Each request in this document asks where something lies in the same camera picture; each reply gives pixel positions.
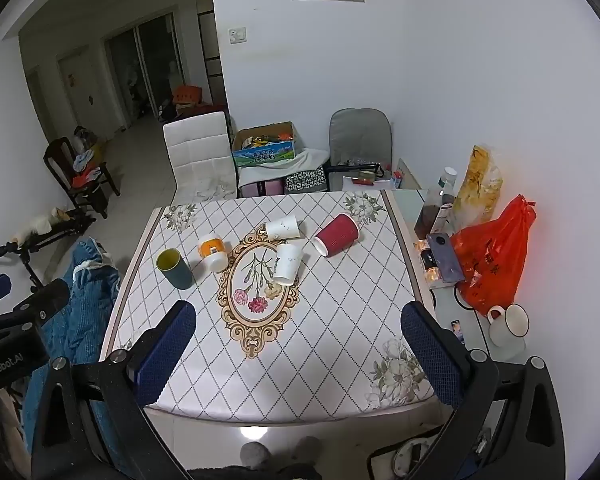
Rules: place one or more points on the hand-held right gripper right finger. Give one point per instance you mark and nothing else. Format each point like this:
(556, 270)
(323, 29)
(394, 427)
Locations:
(431, 355)

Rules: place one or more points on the black white patterned bag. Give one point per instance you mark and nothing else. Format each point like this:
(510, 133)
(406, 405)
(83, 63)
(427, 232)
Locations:
(305, 181)

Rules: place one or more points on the white mug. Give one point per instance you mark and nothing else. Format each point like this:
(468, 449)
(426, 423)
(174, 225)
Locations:
(509, 327)

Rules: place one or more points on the black folding stand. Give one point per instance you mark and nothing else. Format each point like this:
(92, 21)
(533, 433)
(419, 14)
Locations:
(35, 245)

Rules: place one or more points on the plain white paper cup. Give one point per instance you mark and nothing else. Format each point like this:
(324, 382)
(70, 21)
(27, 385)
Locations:
(283, 228)

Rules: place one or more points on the pink box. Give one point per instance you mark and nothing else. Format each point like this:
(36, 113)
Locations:
(261, 189)

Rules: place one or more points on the white capped bottle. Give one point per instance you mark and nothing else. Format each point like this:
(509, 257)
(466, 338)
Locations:
(447, 182)

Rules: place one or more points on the yellow plastic bag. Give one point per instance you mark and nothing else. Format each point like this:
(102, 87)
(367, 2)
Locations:
(477, 185)

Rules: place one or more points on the grey smartphone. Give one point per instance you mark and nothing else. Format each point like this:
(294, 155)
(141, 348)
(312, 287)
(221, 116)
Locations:
(445, 258)

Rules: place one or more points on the teal cup yellow inside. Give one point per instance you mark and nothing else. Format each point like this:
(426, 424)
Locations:
(176, 271)

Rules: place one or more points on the white cloth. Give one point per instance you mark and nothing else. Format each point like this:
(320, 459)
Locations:
(305, 162)

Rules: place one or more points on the tape roll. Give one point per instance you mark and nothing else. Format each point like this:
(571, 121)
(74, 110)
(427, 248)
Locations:
(366, 174)

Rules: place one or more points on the floral diamond tablecloth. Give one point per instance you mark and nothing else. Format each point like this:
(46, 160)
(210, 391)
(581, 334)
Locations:
(330, 320)

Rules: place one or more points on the blue green printed carton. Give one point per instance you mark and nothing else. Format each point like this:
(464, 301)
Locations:
(264, 155)

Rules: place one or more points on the orange and white cup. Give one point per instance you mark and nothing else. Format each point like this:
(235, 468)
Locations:
(213, 253)

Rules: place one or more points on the red ribbed paper cup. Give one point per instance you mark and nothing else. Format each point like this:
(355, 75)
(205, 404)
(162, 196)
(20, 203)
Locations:
(337, 234)

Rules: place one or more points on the dark liquid bottle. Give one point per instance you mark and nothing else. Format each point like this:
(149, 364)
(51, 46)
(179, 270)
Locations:
(426, 216)

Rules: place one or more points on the grey fuzzy slipper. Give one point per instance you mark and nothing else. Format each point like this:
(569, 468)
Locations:
(254, 455)

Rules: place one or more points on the orange box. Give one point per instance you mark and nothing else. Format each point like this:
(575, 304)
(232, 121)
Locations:
(186, 95)

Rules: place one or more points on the orange plastic bag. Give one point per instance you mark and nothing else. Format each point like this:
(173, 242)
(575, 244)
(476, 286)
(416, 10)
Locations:
(495, 255)

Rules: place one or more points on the small red white box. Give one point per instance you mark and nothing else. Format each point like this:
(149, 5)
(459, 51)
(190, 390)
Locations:
(397, 178)

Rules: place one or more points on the grey cushioned chair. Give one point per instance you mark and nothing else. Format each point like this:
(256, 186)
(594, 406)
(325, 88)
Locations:
(359, 135)

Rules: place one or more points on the open cardboard box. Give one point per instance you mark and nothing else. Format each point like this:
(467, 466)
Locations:
(260, 132)

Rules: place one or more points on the small printed card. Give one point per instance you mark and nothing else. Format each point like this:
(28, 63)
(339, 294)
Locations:
(458, 331)

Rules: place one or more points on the pile of clothes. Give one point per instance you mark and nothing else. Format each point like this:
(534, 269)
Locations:
(86, 167)

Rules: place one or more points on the dark wooden chair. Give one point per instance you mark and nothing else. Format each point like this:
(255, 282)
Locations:
(62, 160)

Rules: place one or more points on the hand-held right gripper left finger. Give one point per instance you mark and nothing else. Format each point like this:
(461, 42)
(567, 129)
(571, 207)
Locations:
(166, 351)

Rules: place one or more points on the white paper cup black print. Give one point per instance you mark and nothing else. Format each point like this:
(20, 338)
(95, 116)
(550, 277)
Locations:
(286, 264)

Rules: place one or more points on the white padded chair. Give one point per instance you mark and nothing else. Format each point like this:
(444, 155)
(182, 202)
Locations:
(197, 157)

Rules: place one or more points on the white light switch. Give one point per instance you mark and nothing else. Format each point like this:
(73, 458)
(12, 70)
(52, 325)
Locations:
(238, 35)

